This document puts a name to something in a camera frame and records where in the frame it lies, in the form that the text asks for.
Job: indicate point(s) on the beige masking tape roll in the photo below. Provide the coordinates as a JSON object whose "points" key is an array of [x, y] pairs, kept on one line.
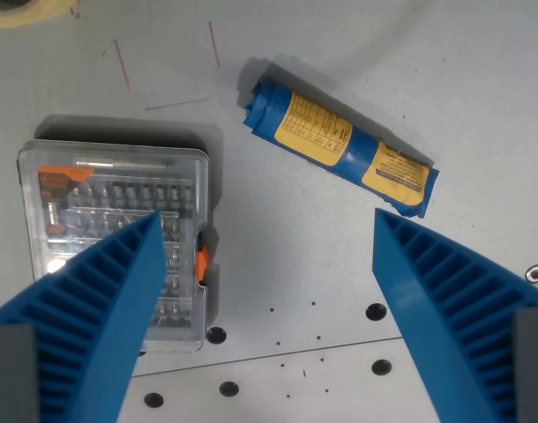
{"points": [[17, 11]]}

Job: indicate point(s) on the clear screwdriver bit set case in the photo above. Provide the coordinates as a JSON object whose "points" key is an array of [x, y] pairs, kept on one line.
{"points": [[114, 211]]}

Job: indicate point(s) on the silver hex socket screw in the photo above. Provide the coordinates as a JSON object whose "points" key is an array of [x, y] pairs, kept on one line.
{"points": [[535, 274]]}

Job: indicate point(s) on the rolled blue bag yellow label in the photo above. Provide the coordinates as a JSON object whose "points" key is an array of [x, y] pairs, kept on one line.
{"points": [[339, 145]]}

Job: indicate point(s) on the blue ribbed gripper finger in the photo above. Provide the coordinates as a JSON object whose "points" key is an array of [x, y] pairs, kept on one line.
{"points": [[110, 317], [432, 308]]}

